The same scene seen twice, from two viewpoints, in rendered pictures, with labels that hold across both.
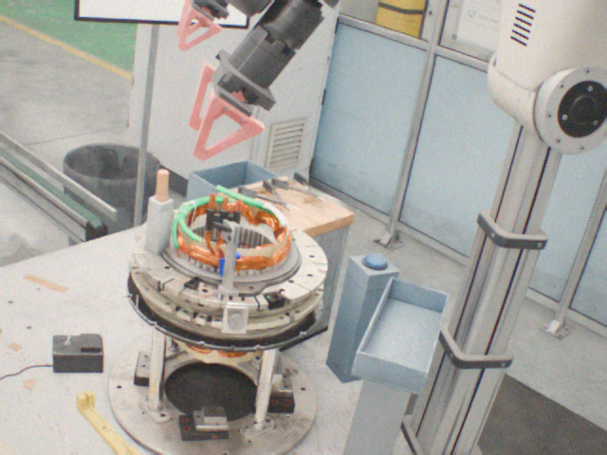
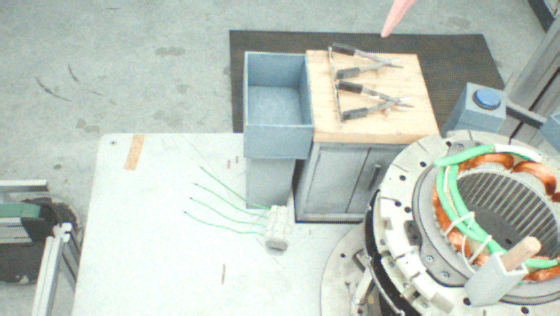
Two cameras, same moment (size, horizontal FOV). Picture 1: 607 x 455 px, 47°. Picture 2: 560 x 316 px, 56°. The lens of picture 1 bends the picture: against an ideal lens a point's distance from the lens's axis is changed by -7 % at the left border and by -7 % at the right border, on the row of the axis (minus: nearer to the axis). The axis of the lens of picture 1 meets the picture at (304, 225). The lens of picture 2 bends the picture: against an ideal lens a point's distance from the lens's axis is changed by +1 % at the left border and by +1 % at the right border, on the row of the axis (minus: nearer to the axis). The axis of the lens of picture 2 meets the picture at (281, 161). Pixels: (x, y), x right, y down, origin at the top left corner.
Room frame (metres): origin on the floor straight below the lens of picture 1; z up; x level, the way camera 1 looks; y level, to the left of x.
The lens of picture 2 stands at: (1.02, 0.62, 1.68)
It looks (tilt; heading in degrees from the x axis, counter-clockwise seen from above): 53 degrees down; 311
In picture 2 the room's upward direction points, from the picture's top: 9 degrees clockwise
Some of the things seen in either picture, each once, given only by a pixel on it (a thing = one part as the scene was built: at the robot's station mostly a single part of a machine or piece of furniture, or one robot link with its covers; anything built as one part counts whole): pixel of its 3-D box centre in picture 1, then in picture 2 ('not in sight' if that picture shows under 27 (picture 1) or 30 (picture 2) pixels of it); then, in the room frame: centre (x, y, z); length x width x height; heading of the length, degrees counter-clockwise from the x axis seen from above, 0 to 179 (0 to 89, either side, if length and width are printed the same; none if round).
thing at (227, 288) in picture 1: (232, 259); not in sight; (0.92, 0.09, 1.15); 0.03 x 0.02 x 0.12; 47
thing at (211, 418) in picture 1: (211, 418); not in sight; (0.94, 0.10, 0.83); 0.05 x 0.04 x 0.02; 109
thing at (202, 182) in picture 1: (227, 234); (271, 141); (1.44, 0.16, 0.92); 0.17 x 0.11 x 0.28; 141
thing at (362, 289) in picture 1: (360, 319); (459, 144); (1.22, -0.14, 0.91); 0.07 x 0.07 x 0.25; 33
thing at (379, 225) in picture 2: not in sight; (384, 221); (1.16, 0.21, 1.05); 0.09 x 0.04 x 0.01; 145
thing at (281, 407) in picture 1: (279, 394); not in sight; (1.06, -0.01, 0.81); 0.08 x 0.05 x 0.02; 11
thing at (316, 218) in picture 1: (285, 208); (368, 95); (1.34, 0.04, 1.05); 0.20 x 0.19 x 0.02; 51
